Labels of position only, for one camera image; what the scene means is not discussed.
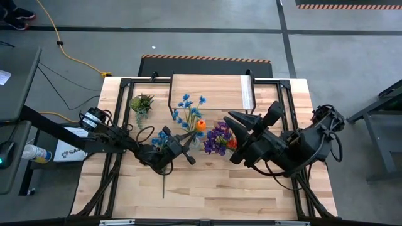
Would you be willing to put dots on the grey metal cart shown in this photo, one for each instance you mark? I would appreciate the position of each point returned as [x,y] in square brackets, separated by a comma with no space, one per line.
[377,147]

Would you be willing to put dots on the wooden shelf black metal legs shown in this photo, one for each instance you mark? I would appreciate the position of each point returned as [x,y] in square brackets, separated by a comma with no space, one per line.
[220,88]

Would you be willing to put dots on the black clamp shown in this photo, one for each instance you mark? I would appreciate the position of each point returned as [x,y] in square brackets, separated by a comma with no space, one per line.
[154,77]

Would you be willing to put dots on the orange artificial tulip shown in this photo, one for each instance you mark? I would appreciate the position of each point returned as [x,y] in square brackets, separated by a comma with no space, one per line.
[201,125]

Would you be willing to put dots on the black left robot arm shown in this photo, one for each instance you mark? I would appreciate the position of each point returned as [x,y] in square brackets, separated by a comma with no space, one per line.
[110,136]

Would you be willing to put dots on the white bottle blue yellow label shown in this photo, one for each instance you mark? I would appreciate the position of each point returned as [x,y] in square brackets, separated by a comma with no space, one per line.
[34,153]

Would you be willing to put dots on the white box with logo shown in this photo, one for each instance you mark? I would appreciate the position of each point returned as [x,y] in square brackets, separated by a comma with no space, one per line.
[67,153]

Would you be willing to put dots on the black desk stand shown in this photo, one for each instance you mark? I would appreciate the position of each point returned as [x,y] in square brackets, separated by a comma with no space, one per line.
[47,125]

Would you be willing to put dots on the black floor mat striped edge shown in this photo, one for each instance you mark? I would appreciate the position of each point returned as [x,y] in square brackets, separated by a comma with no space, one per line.
[345,2]
[157,67]

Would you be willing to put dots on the red artificial flower bunch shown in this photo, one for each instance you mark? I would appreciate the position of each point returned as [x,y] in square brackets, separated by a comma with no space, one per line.
[232,143]

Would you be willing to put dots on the potted artificial succulent plant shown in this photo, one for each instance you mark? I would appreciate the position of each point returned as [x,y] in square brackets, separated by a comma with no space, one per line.
[141,103]

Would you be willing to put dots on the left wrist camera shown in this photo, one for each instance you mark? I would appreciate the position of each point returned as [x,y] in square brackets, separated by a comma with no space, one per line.
[167,132]

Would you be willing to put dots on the purple artificial flower bunch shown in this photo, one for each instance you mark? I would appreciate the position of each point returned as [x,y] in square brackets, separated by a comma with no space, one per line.
[216,133]

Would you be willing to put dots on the dark grey desk top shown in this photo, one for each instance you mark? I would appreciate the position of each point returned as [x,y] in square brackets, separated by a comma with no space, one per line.
[19,94]
[12,182]

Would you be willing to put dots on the silver metal bracket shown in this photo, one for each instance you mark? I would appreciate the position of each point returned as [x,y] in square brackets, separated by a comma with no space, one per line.
[116,222]
[292,223]

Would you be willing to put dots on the white paper sheet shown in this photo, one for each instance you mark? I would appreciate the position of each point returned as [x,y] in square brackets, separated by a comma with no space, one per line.
[3,77]

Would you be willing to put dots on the person's shoe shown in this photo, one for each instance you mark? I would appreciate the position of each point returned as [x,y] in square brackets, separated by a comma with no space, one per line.
[23,14]
[15,24]

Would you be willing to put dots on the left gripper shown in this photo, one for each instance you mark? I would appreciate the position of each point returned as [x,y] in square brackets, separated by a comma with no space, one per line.
[163,153]

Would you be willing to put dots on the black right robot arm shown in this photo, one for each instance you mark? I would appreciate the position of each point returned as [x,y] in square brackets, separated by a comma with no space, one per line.
[311,141]

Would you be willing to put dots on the black computer mouse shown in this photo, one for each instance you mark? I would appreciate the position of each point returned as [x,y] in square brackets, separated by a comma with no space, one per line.
[6,153]

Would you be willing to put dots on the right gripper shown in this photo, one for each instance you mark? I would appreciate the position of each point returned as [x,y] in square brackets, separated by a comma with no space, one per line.
[264,150]

